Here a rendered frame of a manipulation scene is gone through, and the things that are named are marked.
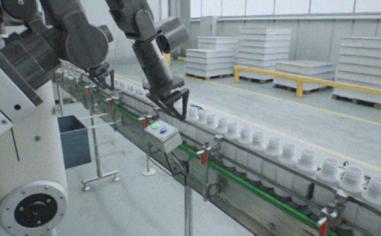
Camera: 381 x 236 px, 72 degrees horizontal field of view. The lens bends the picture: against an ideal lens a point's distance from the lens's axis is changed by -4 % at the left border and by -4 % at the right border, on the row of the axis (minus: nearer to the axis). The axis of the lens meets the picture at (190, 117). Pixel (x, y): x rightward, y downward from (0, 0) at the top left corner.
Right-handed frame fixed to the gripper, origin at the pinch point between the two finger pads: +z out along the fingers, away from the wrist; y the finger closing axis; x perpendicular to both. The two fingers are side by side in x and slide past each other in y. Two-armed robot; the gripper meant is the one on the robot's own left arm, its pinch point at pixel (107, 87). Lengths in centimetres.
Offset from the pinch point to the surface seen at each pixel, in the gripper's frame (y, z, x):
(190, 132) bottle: -14.3, 31.1, -17.6
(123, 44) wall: 981, 197, -513
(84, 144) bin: 54, 38, 10
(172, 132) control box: -18.9, 21.8, -7.1
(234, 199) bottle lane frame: -43, 45, -6
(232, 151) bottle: -39, 31, -15
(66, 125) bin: 84, 33, 7
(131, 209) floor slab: 91, 132, 1
